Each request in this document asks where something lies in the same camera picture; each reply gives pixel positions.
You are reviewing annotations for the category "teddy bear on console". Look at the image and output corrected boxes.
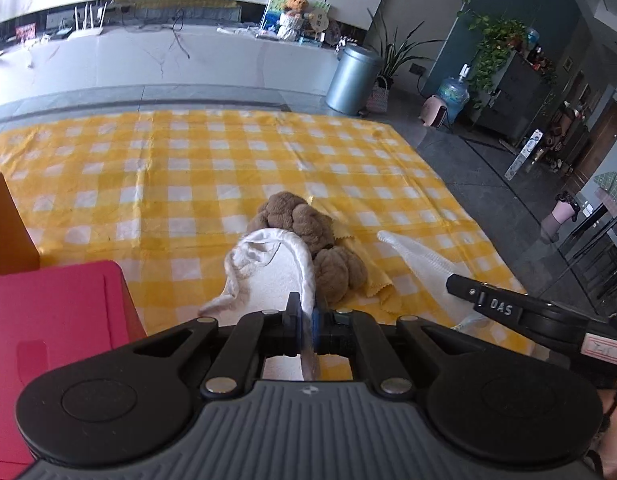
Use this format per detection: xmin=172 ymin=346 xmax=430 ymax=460
xmin=277 ymin=0 xmax=309 ymax=42

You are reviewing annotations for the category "pink small stool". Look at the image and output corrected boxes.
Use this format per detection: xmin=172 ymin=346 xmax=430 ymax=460
xmin=419 ymin=96 xmax=447 ymax=128

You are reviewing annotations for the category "dark cabinet with ivy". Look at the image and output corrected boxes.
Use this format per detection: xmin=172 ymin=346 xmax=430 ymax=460
xmin=467 ymin=12 xmax=555 ymax=144

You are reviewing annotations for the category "blue water bottle dispenser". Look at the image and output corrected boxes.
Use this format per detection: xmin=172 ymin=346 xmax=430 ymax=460
xmin=435 ymin=64 xmax=470 ymax=125

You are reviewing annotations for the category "brown plush toy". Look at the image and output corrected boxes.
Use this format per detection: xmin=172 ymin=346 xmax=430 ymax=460
xmin=246 ymin=191 xmax=364 ymax=307

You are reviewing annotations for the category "white marble TV console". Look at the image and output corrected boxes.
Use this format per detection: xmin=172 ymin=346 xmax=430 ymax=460
xmin=0 ymin=25 xmax=338 ymax=105

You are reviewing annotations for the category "small pink photo frame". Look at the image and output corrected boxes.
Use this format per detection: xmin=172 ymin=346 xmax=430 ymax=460
xmin=16 ymin=23 xmax=36 ymax=42

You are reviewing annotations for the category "person's right hand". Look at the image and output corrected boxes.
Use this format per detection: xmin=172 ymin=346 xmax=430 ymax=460
xmin=594 ymin=407 xmax=617 ymax=480

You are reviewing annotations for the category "orange open storage box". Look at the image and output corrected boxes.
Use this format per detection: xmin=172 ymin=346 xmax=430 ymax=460
xmin=0 ymin=172 xmax=40 ymax=275

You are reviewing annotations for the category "yellow checkered tablecloth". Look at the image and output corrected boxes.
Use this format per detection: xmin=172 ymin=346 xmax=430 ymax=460
xmin=0 ymin=110 xmax=520 ymax=333

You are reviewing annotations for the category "grey metal trash bin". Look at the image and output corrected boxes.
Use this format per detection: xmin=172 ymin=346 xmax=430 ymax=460
xmin=325 ymin=44 xmax=382 ymax=116

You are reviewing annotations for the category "red box lid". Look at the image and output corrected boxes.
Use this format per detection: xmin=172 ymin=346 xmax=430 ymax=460
xmin=0 ymin=261 xmax=146 ymax=479

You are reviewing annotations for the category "white wifi router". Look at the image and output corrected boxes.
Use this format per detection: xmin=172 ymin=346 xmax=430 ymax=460
xmin=69 ymin=2 xmax=108 ymax=39

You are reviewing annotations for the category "white towel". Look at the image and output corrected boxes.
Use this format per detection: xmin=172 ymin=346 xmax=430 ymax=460
xmin=199 ymin=228 xmax=319 ymax=380

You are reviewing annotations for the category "tall green floor plant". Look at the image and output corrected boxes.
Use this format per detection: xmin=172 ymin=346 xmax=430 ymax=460
xmin=363 ymin=9 xmax=445 ymax=89

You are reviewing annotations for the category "woven basket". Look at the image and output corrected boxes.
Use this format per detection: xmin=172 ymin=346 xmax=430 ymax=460
xmin=366 ymin=75 xmax=390 ymax=114

